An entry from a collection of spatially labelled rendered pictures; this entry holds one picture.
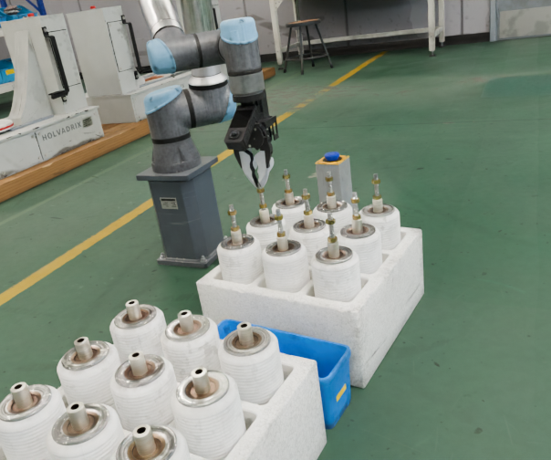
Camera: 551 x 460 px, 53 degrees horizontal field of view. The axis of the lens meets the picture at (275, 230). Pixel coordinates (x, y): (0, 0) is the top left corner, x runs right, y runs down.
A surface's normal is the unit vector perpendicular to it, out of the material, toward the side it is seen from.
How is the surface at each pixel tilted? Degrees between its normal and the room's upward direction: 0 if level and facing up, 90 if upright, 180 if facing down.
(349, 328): 90
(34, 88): 90
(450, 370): 0
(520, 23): 90
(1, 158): 90
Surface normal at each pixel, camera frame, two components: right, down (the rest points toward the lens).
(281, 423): 0.86, 0.08
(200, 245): 0.36, 0.32
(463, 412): -0.14, -0.91
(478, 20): -0.39, 0.41
